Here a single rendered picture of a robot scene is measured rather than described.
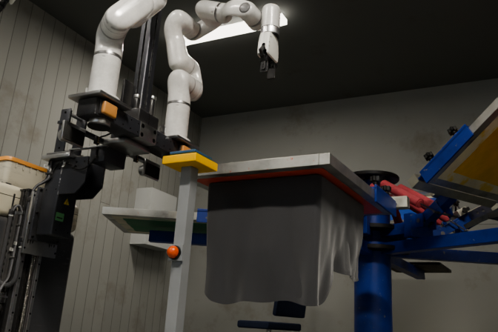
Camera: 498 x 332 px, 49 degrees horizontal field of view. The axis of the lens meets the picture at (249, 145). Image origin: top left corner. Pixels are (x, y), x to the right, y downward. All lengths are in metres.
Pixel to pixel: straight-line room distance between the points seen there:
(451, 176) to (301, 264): 1.03
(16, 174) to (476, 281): 4.66
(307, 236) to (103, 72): 0.86
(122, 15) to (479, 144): 1.56
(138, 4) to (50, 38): 3.69
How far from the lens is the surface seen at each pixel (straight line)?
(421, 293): 6.00
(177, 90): 2.24
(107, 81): 1.87
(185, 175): 1.74
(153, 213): 2.83
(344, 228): 2.06
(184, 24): 2.40
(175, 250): 1.66
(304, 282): 1.79
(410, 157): 6.29
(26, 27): 5.42
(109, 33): 1.93
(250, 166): 1.85
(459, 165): 2.56
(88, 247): 5.68
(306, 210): 1.82
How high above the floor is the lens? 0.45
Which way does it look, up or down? 19 degrees up
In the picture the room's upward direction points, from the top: 4 degrees clockwise
